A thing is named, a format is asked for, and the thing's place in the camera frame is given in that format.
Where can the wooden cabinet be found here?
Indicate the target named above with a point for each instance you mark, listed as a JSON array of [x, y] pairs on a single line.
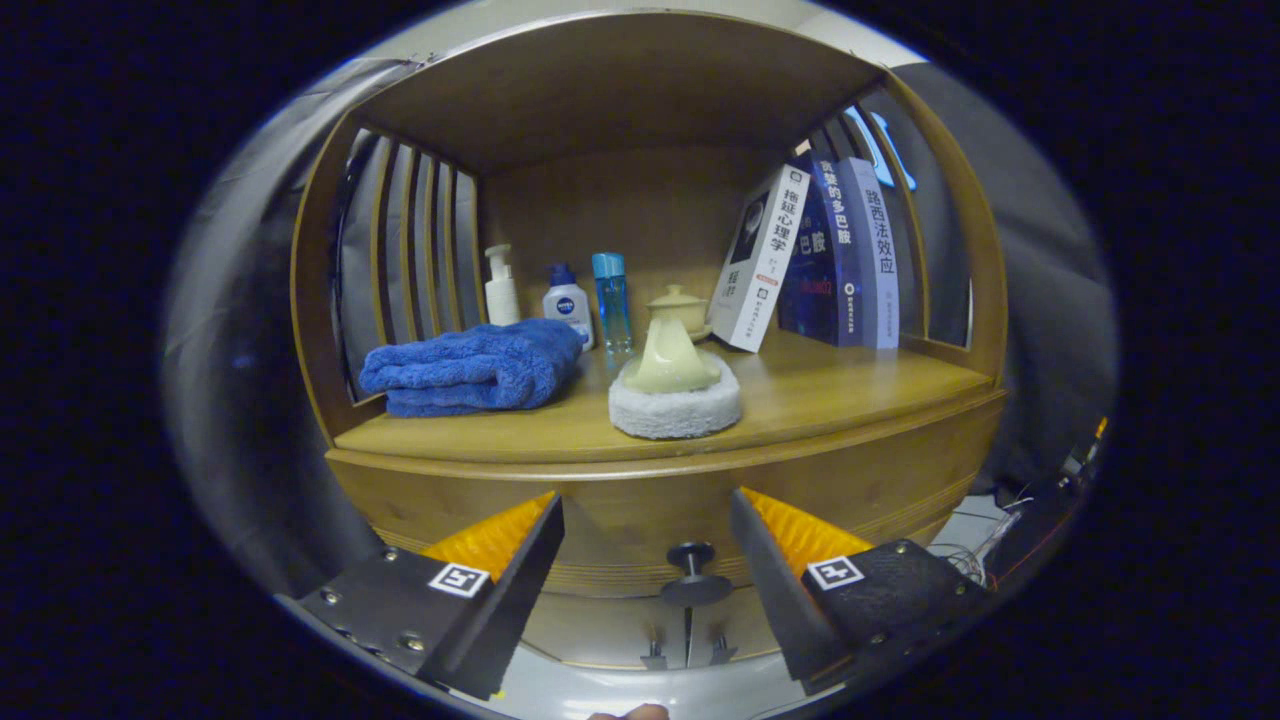
[[620, 90]]

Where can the white book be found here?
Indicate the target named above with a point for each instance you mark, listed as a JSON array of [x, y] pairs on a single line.
[[765, 260]]

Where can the white bottle with blue cap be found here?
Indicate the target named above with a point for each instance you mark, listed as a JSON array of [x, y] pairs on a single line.
[[567, 310]]

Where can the wooden countertop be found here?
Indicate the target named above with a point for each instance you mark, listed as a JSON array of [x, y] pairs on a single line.
[[850, 390]]

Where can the black drawer knob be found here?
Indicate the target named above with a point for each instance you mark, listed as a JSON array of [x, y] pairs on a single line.
[[695, 580]]

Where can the cream lidded teacup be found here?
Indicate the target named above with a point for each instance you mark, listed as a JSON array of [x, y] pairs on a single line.
[[680, 303]]

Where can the white pump bottle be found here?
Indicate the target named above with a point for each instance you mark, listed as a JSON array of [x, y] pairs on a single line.
[[502, 295]]

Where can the wooden cabinet door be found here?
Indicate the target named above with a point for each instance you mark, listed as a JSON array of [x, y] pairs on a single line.
[[745, 625], [590, 630]]

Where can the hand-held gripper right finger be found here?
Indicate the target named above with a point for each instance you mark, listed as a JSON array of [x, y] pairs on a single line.
[[775, 590]]

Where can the light blue book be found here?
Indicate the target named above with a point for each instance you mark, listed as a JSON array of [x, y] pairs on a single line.
[[878, 260]]

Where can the dark blue book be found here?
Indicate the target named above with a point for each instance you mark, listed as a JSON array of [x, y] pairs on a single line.
[[825, 260]]

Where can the clear blue bottle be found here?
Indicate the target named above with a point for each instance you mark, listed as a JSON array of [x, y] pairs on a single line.
[[612, 305]]

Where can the wooden drawer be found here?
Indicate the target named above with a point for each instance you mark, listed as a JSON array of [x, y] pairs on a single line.
[[640, 520]]

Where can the folded blue towel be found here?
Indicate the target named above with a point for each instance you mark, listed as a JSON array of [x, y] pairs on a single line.
[[470, 365]]

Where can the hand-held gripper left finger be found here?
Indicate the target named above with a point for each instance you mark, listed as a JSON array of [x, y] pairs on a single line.
[[520, 590]]

